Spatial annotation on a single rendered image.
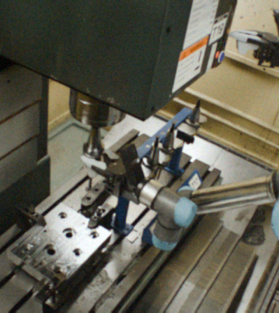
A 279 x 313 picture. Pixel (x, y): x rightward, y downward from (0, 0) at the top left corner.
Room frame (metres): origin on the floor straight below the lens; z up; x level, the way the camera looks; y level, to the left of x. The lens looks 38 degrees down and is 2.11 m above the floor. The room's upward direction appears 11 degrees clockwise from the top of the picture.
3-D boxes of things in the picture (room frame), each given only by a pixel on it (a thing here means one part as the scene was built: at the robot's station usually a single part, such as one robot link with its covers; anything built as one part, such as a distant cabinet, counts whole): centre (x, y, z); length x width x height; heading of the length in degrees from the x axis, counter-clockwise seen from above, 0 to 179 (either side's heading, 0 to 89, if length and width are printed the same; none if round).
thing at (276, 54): (1.15, -0.32, 1.69); 0.12 x 0.08 x 0.09; 96
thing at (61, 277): (0.69, 0.20, 0.97); 0.13 x 0.03 x 0.15; 156
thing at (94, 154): (0.95, 0.15, 1.36); 0.06 x 0.06 x 0.03
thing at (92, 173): (0.91, 0.14, 1.31); 0.09 x 0.03 x 0.06; 76
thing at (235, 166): (1.54, -0.13, 0.75); 0.89 x 0.70 x 0.26; 66
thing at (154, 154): (1.11, -0.03, 1.26); 0.04 x 0.04 x 0.07
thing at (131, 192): (0.89, 0.03, 1.31); 0.12 x 0.08 x 0.09; 63
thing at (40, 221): (0.96, 0.35, 0.97); 0.13 x 0.03 x 0.15; 66
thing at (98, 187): (1.22, 0.15, 0.93); 0.26 x 0.05 x 0.06; 161
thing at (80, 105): (0.95, 0.15, 1.55); 0.16 x 0.16 x 0.12
